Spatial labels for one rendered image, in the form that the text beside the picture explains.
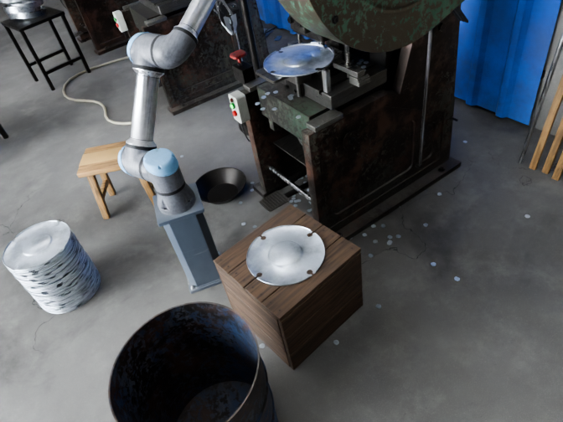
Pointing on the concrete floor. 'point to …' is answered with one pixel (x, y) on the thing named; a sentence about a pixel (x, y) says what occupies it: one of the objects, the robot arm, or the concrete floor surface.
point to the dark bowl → (220, 185)
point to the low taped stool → (96, 156)
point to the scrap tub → (192, 369)
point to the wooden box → (226, 265)
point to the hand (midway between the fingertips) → (233, 32)
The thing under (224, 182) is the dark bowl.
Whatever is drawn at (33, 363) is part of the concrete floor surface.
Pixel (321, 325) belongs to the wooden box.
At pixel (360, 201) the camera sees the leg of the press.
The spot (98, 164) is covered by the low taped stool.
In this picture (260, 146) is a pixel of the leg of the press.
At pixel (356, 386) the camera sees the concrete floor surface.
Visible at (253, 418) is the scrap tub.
